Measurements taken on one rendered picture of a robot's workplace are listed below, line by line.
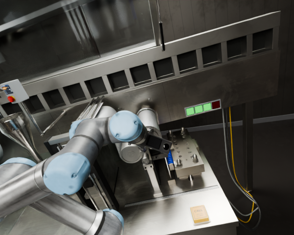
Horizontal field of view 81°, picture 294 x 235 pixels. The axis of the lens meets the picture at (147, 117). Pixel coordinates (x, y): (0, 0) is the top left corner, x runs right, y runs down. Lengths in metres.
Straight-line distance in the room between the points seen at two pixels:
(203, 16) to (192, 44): 1.58
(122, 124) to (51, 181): 0.18
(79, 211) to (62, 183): 0.41
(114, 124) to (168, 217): 0.69
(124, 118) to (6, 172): 0.46
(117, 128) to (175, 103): 0.82
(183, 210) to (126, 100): 0.73
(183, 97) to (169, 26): 1.64
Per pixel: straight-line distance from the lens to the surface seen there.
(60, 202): 0.76
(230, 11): 2.76
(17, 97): 1.00
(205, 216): 0.96
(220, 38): 1.19
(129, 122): 0.41
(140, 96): 1.16
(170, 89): 1.16
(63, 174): 0.35
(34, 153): 1.27
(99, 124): 0.46
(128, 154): 0.98
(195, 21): 2.70
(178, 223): 0.99
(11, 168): 0.75
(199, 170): 1.05
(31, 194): 0.47
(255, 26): 1.28
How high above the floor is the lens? 1.74
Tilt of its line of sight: 25 degrees down
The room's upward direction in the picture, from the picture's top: 17 degrees counter-clockwise
